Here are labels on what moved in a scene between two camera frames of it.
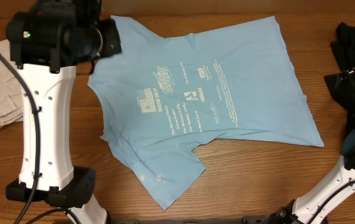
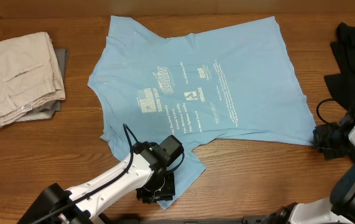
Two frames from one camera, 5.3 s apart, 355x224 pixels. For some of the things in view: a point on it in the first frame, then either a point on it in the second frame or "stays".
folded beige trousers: [0, 89] stays
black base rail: [246, 219] stays
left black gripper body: [110, 44] -> [165, 188]
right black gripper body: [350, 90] -> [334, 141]
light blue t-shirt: [160, 94] stays
